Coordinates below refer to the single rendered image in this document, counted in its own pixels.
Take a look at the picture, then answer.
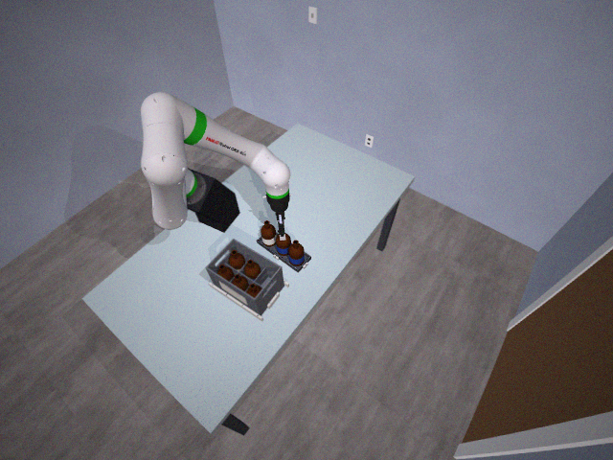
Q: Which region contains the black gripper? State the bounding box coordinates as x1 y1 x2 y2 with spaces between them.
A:
270 204 288 241

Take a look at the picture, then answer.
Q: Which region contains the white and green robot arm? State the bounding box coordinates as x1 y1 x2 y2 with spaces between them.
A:
141 92 291 230

